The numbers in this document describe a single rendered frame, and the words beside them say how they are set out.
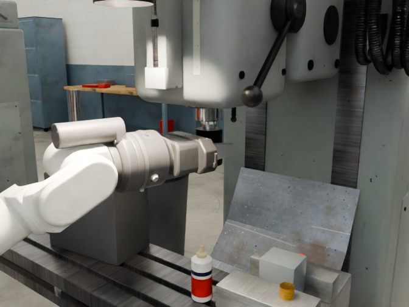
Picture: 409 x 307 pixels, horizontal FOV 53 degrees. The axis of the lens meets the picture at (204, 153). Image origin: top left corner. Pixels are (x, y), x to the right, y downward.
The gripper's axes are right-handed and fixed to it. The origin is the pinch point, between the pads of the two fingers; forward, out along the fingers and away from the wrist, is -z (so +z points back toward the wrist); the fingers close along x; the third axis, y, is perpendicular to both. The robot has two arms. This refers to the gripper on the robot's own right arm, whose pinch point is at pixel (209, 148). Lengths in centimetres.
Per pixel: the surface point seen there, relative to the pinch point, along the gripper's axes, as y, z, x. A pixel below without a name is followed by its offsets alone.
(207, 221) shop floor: 123, -160, 201
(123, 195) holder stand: 14.5, 4.8, 24.0
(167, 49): -16.4, 11.5, -5.1
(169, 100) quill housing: -8.8, 8.3, -0.5
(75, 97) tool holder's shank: -6.1, 8.5, 38.8
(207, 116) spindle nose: -5.9, 1.7, -1.7
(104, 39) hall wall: -39, -268, 623
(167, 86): -11.5, 11.6, -5.1
